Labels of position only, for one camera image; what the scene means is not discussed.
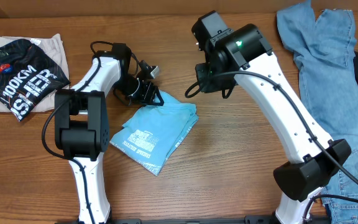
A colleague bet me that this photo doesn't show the light blue t-shirt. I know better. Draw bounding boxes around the light blue t-shirt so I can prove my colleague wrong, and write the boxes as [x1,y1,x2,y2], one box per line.
[110,91,199,176]

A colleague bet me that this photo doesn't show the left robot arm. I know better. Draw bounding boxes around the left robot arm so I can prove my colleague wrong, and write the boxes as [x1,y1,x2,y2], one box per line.
[50,43,164,223]

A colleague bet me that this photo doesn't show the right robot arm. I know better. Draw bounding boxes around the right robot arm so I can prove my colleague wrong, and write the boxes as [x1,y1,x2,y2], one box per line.
[185,11,351,223]

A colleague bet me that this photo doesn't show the black printed t-shirt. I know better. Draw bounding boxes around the black printed t-shirt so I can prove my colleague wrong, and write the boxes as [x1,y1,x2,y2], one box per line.
[0,39,70,121]

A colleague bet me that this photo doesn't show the blue denim jeans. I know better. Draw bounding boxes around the blue denim jeans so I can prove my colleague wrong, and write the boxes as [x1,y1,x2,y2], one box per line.
[275,0,358,224]

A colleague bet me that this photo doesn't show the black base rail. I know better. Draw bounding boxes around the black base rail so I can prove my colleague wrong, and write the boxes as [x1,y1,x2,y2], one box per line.
[54,214,332,224]

